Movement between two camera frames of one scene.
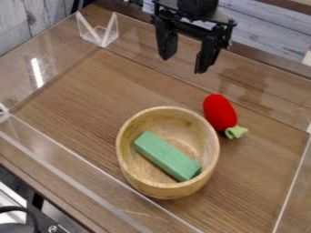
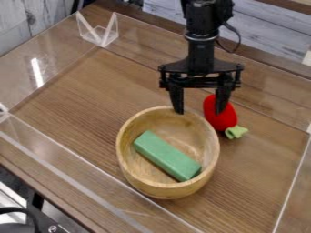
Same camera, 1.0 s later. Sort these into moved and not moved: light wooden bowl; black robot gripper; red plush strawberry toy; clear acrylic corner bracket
Moved: black robot gripper
Not moved: red plush strawberry toy; clear acrylic corner bracket; light wooden bowl
